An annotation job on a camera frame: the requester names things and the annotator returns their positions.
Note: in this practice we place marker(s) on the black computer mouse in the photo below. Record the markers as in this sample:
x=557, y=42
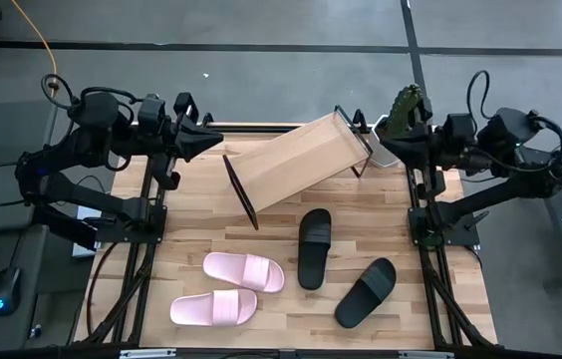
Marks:
x=6, y=289

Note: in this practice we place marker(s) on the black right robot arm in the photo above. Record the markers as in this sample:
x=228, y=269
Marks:
x=505, y=134

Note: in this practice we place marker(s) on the black bracket bar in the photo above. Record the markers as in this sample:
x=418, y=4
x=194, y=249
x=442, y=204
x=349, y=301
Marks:
x=69, y=232

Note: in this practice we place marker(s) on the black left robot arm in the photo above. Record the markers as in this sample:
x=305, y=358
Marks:
x=96, y=114

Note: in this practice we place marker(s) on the white plant pot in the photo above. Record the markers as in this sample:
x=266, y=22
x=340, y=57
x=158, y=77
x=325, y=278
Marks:
x=388, y=157

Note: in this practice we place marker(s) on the black slide sandal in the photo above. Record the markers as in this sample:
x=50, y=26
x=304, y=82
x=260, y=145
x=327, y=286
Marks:
x=365, y=294
x=314, y=249

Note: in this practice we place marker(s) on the green cactus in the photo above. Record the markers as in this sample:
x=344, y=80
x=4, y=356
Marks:
x=405, y=107

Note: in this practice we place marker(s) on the black metal rig frame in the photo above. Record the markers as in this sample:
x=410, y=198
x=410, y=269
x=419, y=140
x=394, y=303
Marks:
x=251, y=128

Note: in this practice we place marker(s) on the wooden shelf with black frame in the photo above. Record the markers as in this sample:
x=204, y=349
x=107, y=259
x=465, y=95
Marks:
x=301, y=159

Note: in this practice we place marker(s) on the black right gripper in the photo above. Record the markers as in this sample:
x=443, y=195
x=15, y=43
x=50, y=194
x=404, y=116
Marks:
x=428, y=149

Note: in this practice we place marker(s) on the pink slide sandal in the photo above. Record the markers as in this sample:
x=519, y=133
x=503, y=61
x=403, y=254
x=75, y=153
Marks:
x=251, y=271
x=211, y=307

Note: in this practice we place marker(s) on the silver frame bracket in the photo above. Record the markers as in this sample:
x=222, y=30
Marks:
x=425, y=355
x=146, y=354

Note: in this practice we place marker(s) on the small silver knob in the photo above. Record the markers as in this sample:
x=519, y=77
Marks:
x=36, y=331

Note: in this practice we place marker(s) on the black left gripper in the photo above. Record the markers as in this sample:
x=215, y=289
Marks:
x=184, y=107

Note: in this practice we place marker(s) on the small black frame clamp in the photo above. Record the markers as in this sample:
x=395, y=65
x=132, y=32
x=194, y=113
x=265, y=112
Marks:
x=360, y=118
x=207, y=119

